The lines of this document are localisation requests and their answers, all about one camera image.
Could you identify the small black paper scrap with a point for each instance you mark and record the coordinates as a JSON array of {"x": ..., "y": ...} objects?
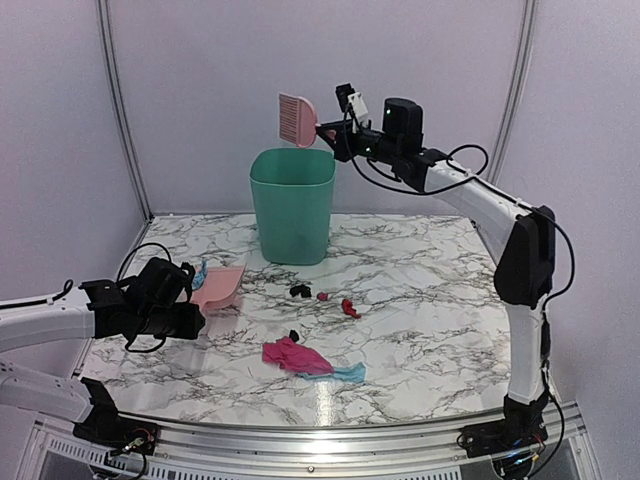
[{"x": 300, "y": 290}]

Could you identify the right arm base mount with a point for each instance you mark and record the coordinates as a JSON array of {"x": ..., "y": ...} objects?
[{"x": 496, "y": 437}]

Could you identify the red paper scrap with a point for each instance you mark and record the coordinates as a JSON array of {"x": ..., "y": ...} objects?
[{"x": 349, "y": 309}]

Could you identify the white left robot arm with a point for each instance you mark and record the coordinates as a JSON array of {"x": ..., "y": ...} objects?
[{"x": 31, "y": 322}]

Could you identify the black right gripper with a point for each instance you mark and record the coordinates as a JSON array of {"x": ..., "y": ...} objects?
[{"x": 339, "y": 144}]

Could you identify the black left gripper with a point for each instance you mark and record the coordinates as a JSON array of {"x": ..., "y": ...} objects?
[{"x": 190, "y": 329}]

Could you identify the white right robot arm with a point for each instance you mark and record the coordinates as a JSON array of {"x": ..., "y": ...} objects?
[{"x": 520, "y": 238}]

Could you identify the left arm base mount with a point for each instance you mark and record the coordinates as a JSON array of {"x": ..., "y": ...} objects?
[{"x": 120, "y": 434}]

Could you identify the light blue paper scrap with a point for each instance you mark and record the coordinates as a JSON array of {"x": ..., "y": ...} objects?
[{"x": 352, "y": 374}]

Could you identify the aluminium front table rail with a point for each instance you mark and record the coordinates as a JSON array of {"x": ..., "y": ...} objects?
[{"x": 186, "y": 450}]

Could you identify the magenta paper sheet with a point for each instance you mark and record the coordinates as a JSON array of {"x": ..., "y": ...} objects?
[{"x": 294, "y": 358}]

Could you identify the pink plastic hand brush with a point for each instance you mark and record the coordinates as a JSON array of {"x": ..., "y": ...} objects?
[{"x": 298, "y": 119}]

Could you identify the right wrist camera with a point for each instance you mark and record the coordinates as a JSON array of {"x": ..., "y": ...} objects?
[{"x": 352, "y": 103}]

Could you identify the pink plastic dustpan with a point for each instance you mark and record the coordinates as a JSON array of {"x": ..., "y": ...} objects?
[{"x": 220, "y": 288}]

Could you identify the green plastic waste bin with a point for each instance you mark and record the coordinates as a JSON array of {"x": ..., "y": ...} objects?
[{"x": 292, "y": 192}]

